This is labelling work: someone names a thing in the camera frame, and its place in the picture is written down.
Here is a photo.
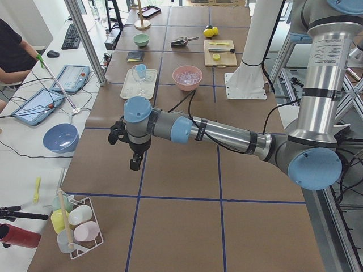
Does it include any yellow cup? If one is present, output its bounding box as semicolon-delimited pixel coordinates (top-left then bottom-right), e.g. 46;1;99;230
50;209;65;234

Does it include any green bowl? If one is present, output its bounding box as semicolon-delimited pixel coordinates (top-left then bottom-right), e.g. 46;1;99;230
133;33;150;47

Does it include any grey translucent cup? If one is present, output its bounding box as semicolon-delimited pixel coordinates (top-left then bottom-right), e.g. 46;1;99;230
57;229;74;253

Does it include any white wire cup rack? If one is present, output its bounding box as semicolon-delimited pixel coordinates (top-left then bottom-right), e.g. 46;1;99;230
57;190;104;260

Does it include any wooden paper towel stand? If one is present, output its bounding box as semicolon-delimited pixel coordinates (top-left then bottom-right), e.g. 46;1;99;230
134;0;151;30

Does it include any blue bowl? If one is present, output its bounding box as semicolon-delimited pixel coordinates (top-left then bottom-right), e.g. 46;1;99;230
43;123;79;154

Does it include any blue plastic cup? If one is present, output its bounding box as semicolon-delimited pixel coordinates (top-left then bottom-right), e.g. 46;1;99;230
133;64;147;82

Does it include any black tripod handle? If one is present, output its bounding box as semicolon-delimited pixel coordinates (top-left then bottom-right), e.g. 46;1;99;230
1;206;49;222

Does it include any metal rod with green clip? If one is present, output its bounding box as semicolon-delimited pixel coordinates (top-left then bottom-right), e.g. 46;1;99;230
36;54;81;114

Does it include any near teach pendant tablet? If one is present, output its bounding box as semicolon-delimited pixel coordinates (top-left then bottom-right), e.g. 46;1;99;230
11;88;65;126

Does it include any yellow plastic knife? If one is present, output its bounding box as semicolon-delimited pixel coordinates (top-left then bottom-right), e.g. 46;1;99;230
208;42;230;46

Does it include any yellow plastic fork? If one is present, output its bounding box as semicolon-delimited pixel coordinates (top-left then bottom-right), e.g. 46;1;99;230
33;177;41;204

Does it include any lemon half slice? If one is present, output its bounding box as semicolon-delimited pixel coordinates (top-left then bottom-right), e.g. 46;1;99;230
212;53;221;61

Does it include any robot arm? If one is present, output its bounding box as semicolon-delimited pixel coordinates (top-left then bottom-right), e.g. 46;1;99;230
120;1;362;190

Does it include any wooden cutting board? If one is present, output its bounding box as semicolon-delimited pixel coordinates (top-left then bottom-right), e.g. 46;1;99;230
204;40;237;67

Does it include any metal knife handle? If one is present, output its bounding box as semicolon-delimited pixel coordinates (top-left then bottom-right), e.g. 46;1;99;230
208;48;235;53

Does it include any wooden rack handle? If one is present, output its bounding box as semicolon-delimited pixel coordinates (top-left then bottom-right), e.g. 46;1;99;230
58;189;74;252

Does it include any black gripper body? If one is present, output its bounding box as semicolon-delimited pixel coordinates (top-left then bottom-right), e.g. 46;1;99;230
127;133;151;155

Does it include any far teach pendant tablet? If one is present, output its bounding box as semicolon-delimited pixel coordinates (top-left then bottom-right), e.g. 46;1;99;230
57;65;90;94

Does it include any black computer mouse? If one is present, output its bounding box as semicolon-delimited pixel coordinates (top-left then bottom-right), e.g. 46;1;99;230
47;50;60;58

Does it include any person in black shirt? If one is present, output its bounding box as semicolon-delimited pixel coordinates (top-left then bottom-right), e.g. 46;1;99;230
0;18;39;113

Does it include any metal ice scoop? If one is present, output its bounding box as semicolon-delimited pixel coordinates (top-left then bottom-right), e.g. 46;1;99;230
170;36;199;47

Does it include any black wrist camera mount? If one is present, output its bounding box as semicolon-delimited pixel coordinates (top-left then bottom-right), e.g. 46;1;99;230
108;116;129;145

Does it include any pink cup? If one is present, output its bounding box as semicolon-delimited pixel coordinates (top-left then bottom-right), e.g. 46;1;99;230
74;221;100;242

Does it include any red bottle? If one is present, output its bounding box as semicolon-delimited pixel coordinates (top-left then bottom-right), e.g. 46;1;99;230
1;224;41;248

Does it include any pink bowl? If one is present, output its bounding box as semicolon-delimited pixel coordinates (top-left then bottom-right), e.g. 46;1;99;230
172;65;203;91

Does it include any black keyboard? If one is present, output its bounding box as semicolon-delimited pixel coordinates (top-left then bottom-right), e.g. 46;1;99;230
61;23;81;50

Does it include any teach pendant tablet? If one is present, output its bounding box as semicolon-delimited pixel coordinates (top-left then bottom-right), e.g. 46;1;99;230
11;88;65;126
57;65;90;94

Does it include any grey yellow folded cloth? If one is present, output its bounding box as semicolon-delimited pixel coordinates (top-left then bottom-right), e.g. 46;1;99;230
126;51;145;63

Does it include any dark tray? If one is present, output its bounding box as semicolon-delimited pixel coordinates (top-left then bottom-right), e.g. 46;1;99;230
141;5;161;19

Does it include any green cup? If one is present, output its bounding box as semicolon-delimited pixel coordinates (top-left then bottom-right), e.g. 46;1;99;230
52;195;73;212

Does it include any cream bear tray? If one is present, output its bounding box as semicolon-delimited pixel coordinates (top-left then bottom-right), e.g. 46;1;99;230
120;69;158;100

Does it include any yellow lemon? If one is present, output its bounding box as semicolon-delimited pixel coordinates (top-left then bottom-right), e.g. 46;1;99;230
212;27;219;36
203;28;214;38

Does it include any white cup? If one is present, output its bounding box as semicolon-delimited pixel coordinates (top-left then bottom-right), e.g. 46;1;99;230
68;205;93;226

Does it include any pile of clear ice cubes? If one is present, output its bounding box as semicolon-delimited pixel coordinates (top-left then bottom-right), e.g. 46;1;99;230
175;71;200;85

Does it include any aluminium frame post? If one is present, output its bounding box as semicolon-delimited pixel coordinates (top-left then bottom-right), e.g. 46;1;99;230
64;0;107;86

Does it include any clear wine glass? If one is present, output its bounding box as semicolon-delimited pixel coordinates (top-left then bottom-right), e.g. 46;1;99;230
132;64;147;96

